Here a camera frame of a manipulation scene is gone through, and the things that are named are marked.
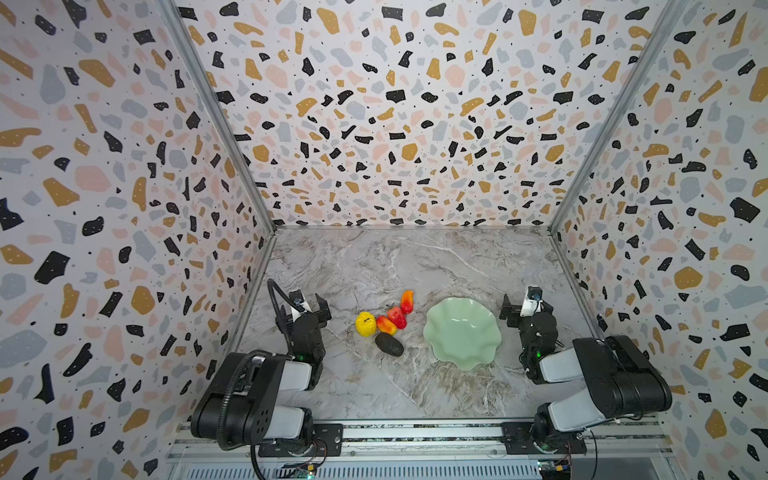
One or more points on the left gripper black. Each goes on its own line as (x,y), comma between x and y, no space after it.
(302,318)

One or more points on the yellow fake lemon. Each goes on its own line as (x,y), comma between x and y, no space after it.
(365,324)

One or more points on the dark fake avocado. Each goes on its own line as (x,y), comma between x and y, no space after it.
(389,345)

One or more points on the red fake strawberry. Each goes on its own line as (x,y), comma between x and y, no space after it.
(397,316)

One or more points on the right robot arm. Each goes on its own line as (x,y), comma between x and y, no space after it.
(620,382)

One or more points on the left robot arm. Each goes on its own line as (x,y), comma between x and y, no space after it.
(240,406)

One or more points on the light green wavy fruit bowl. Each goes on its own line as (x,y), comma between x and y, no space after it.
(463,332)

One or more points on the red yellow fake mango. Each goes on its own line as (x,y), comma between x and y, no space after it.
(407,302)

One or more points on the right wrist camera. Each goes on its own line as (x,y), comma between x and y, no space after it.
(532,302)

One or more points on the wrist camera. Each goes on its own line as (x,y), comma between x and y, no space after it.
(532,302)
(298,302)

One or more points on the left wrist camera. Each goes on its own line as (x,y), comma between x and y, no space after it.
(298,302)

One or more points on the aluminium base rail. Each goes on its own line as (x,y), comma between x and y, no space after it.
(438,449)

